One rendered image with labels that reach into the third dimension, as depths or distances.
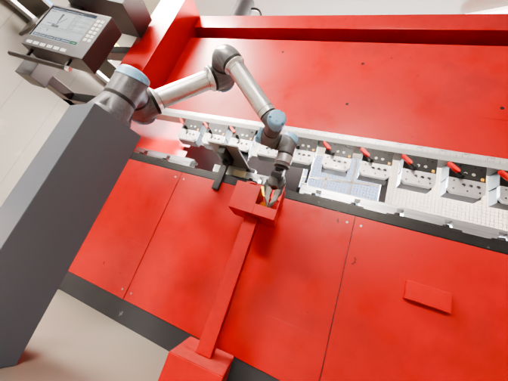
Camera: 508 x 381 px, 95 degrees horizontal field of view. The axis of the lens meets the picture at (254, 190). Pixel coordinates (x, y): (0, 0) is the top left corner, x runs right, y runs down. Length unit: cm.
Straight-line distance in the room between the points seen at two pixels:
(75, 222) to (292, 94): 137
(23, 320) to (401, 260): 130
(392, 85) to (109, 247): 189
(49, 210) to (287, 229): 88
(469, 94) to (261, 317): 158
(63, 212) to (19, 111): 348
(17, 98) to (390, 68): 413
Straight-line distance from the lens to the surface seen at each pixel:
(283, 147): 108
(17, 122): 431
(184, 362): 99
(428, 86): 178
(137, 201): 154
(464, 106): 175
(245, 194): 97
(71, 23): 216
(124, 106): 100
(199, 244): 125
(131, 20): 223
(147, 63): 206
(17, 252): 91
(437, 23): 214
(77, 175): 90
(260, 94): 102
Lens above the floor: 49
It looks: 16 degrees up
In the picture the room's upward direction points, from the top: 20 degrees clockwise
